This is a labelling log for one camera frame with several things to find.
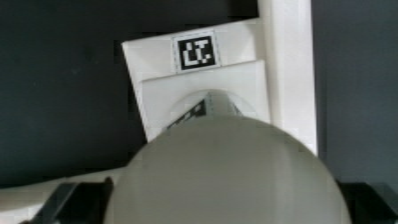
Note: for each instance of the white lamp base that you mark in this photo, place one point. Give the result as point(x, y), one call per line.
point(195, 61)

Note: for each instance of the white lamp bulb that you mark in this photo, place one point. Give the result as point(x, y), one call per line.
point(227, 172)

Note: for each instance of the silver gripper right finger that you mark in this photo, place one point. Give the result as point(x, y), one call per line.
point(372, 202)

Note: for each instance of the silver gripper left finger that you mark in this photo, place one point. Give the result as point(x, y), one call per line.
point(77, 203)

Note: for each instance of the white right fence bar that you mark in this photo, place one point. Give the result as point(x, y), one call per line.
point(287, 21)

